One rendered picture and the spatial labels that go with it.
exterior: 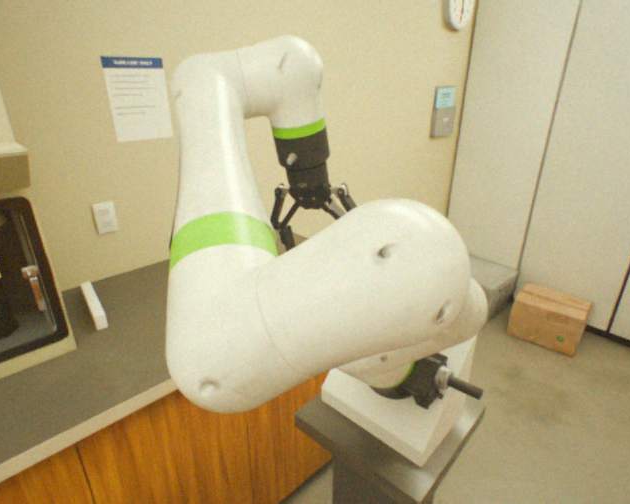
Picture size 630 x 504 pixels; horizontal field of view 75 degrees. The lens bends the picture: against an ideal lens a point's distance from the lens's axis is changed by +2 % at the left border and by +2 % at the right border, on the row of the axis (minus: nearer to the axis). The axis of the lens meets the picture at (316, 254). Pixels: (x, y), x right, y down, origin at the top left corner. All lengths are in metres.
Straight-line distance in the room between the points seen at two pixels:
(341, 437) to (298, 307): 0.67
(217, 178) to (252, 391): 0.24
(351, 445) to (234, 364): 0.63
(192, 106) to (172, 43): 1.17
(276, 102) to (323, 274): 0.40
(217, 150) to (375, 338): 0.31
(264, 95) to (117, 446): 0.93
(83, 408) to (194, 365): 0.81
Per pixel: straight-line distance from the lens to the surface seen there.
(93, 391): 1.19
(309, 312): 0.31
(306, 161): 0.69
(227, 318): 0.34
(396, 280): 0.29
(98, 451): 1.23
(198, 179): 0.48
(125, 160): 1.70
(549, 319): 3.02
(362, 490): 1.11
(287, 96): 0.66
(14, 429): 1.18
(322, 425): 0.98
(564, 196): 3.14
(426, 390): 0.86
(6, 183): 1.13
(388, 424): 0.94
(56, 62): 1.63
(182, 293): 0.39
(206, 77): 0.64
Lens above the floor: 1.66
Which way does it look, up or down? 24 degrees down
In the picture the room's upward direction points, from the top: straight up
